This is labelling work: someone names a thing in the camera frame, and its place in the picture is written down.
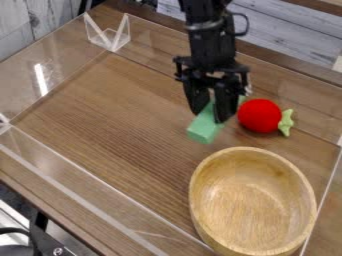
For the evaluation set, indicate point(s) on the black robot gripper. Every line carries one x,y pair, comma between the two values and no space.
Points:
211,68

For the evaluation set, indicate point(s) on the green rectangular block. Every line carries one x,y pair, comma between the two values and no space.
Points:
203,129

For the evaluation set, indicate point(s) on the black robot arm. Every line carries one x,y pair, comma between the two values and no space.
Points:
206,10

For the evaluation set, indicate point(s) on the light wooden bowl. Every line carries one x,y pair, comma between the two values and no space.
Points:
253,203

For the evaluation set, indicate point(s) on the red plush tomato toy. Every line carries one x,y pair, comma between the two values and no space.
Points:
261,116

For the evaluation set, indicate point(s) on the clear acrylic tray walls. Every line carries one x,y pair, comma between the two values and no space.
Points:
94,148

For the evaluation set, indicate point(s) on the clear acrylic corner bracket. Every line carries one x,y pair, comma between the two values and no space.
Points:
108,39

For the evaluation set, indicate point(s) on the black table leg bracket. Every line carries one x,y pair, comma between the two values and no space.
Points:
48,246

